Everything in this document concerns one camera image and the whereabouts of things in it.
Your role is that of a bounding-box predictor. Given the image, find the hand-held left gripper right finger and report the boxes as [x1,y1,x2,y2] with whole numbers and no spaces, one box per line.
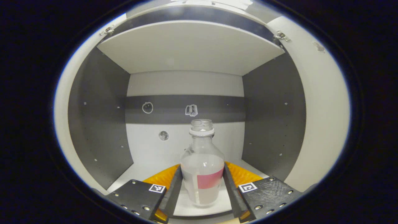
[222,162,303,223]

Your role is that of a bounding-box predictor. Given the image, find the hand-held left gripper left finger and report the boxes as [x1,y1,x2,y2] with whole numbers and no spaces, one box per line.
[104,164,184,223]

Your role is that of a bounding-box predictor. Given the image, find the clear plastic bottle pink label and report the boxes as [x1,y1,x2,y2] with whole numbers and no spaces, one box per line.
[180,119,225,207]

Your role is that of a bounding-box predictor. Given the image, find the white cabinet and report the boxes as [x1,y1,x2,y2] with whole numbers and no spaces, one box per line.
[67,3,307,218]

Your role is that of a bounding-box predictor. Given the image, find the white cabinet door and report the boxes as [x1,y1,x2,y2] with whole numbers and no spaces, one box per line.
[53,12,128,195]
[267,16,351,192]

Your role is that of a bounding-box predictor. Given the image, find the white cabinet shelf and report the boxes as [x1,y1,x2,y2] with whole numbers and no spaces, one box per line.
[107,159,269,217]
[96,20,286,77]

